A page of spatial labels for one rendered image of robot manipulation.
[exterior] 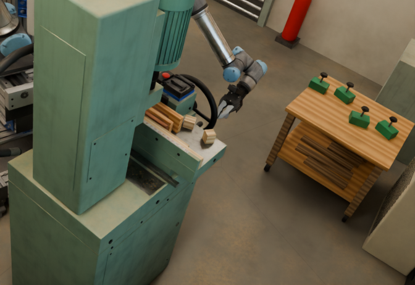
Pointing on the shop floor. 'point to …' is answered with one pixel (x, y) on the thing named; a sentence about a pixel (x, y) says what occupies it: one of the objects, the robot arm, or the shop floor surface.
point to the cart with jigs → (339, 139)
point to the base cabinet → (99, 277)
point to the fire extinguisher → (296, 16)
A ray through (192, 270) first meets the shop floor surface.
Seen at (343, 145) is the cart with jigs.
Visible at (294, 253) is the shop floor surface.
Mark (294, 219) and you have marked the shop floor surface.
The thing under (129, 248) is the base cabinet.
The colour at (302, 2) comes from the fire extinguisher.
